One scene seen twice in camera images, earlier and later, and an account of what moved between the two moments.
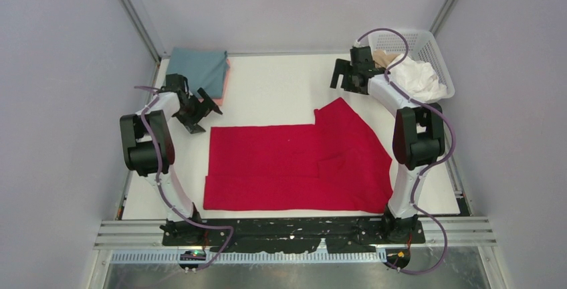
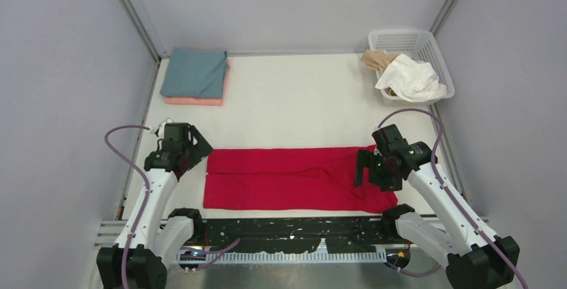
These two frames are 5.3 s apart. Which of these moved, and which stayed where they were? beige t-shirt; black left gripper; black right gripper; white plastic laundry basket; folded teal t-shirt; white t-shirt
Moved: black left gripper; black right gripper
Stayed: white plastic laundry basket; beige t-shirt; white t-shirt; folded teal t-shirt
